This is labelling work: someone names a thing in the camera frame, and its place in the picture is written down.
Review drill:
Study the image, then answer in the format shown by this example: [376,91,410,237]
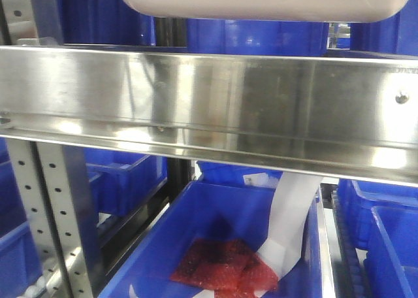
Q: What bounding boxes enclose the white plastic storage bin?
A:
[124,0,409,23]

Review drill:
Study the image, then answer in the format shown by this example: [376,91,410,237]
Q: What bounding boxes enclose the blue bin lower right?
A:
[336,179,417,297]

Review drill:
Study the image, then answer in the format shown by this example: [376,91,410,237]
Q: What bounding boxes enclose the stainless steel shelf beam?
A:
[1,46,417,186]

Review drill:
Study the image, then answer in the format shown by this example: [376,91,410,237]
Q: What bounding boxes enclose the blue bin lower left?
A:
[84,148,167,217]

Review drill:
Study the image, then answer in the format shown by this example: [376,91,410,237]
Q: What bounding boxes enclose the perforated steel shelf post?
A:
[6,137,104,297]

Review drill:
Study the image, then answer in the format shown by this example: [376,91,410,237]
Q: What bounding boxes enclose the blue bin far left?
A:
[1,139,42,297]

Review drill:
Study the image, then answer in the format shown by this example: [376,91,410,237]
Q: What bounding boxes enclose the blue bin upper left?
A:
[58,0,155,46]

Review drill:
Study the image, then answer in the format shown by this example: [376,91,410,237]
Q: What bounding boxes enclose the white paper strip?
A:
[258,172,323,278]

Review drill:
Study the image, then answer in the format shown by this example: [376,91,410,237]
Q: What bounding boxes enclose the blue bin upper middle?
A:
[187,18,329,56]

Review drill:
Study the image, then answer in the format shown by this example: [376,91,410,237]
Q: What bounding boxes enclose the red bubble wrap bag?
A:
[170,239,279,297]

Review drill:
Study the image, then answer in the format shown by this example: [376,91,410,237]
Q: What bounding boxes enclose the blue bin upper right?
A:
[350,5,417,56]

